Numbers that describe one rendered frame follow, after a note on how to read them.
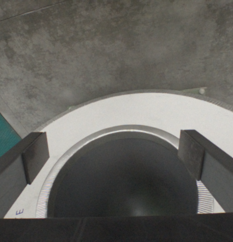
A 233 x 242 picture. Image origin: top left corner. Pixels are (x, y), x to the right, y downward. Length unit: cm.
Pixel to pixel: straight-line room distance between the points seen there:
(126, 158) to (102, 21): 77
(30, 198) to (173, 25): 107
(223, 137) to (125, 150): 43
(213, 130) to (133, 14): 72
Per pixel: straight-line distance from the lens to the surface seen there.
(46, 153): 17
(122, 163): 94
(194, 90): 129
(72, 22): 114
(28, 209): 71
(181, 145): 16
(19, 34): 130
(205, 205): 57
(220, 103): 88
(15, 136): 194
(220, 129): 76
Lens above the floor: 107
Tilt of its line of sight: 49 degrees down
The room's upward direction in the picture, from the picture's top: 172 degrees counter-clockwise
